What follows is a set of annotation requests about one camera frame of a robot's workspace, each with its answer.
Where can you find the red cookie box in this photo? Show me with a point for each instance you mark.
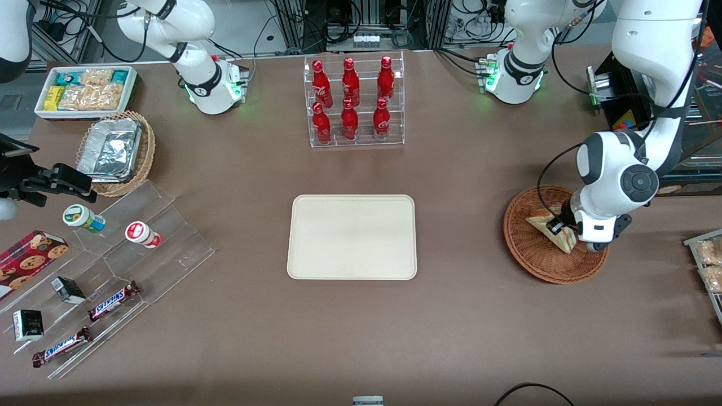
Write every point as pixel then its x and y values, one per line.
pixel 31 260

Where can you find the aluminium foil tray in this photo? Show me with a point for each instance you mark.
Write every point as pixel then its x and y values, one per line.
pixel 110 149

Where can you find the small clear cracker bag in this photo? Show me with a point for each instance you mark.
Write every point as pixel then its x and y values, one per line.
pixel 97 76

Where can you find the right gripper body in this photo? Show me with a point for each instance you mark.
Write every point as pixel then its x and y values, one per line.
pixel 23 181

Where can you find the light wicker basket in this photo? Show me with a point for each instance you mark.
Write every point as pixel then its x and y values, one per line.
pixel 146 152

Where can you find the metal tray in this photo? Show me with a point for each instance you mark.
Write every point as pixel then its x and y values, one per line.
pixel 691 241

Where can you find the green lid yogurt cup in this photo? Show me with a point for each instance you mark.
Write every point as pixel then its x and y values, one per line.
pixel 82 217

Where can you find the white plastic snack bin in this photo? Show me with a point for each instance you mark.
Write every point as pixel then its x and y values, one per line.
pixel 131 93

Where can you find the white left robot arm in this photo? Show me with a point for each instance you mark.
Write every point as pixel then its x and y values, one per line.
pixel 617 169

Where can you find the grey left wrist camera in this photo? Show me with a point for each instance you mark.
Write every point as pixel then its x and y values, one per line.
pixel 623 225

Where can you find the black countertop appliance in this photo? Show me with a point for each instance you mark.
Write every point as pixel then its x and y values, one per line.
pixel 617 93

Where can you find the triangular sandwich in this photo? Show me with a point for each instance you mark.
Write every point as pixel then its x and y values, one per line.
pixel 566 242

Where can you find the clear snack bag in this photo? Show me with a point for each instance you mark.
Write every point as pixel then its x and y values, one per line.
pixel 713 279
pixel 709 252

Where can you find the yellow snack pack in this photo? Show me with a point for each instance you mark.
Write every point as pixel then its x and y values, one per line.
pixel 54 98

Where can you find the beige rectangular tray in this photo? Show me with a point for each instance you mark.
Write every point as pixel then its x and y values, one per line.
pixel 352 237

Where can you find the clear acrylic bottle rack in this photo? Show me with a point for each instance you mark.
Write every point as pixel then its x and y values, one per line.
pixel 364 144

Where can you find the clear acrylic stepped display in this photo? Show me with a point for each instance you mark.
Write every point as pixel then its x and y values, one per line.
pixel 169 248

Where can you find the snickers chocolate bar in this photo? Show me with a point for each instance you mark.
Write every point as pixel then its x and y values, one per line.
pixel 62 347
pixel 113 300

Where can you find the round brown wicker basket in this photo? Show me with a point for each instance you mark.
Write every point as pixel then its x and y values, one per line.
pixel 533 256

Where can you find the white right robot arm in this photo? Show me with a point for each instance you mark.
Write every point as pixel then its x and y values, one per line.
pixel 197 62

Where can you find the red cola bottle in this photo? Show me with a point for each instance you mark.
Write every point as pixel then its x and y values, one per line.
pixel 382 121
pixel 321 127
pixel 350 123
pixel 350 82
pixel 321 82
pixel 386 79

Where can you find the small black box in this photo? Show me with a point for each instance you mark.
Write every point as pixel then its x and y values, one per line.
pixel 28 325
pixel 69 290

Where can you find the teal snack pack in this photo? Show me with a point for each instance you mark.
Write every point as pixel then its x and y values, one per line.
pixel 119 76
pixel 70 78

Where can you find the white power strip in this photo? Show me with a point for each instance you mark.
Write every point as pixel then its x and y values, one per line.
pixel 366 39

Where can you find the red lid yogurt cup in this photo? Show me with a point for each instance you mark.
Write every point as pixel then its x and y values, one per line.
pixel 141 233

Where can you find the small grey device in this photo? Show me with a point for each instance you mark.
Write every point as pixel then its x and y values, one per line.
pixel 368 401

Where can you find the large clear cracker bag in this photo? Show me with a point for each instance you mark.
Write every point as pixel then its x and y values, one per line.
pixel 93 97

